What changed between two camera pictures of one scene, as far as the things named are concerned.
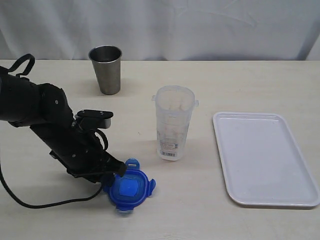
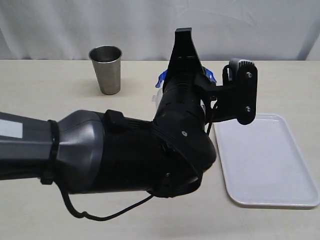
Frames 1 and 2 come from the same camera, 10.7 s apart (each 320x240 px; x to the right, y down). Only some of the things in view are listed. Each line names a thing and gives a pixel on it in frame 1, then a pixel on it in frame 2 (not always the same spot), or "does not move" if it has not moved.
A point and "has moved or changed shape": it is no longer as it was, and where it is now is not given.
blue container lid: (129, 190) has moved or changed shape
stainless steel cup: (107, 61) does not move
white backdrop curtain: (161, 30) does not move
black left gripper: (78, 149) -> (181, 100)
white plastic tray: (262, 163) does not move
